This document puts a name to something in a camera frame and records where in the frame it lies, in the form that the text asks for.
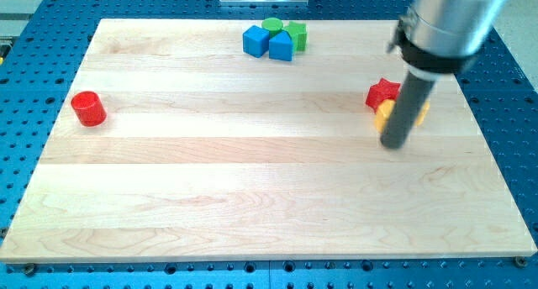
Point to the yellow hexagon block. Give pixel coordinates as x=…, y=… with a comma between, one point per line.
x=385, y=108

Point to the black pusher rod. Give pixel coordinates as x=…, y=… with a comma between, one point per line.
x=414, y=92

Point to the blue perforated metal base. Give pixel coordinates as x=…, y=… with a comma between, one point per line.
x=45, y=41

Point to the green cylinder block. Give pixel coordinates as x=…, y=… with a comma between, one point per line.
x=273, y=25

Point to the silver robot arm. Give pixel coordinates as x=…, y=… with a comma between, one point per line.
x=438, y=37

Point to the blue cube block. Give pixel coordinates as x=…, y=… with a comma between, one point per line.
x=256, y=41

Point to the green star block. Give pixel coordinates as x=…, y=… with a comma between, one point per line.
x=298, y=34

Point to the red star block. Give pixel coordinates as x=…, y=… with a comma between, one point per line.
x=381, y=91

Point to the wooden board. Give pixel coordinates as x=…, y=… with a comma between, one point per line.
x=208, y=153

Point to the red cylinder block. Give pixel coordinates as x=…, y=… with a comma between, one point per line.
x=88, y=108

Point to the blue triangle block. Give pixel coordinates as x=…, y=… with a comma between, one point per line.
x=281, y=47

